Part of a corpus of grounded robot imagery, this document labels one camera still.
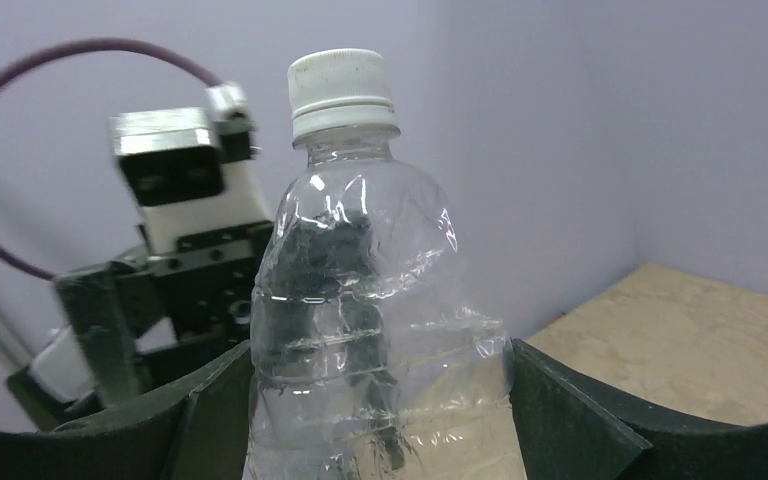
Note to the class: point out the clear bottle white cap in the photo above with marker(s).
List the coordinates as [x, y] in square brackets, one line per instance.
[371, 358]

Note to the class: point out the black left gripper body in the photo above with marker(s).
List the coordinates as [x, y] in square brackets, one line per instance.
[202, 287]

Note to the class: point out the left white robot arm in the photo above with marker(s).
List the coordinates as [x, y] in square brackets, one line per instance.
[57, 385]

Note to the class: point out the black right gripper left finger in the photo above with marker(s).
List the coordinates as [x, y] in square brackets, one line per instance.
[195, 427]

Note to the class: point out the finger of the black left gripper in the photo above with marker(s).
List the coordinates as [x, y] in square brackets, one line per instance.
[109, 307]

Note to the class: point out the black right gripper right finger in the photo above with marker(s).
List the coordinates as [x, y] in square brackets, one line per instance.
[572, 426]

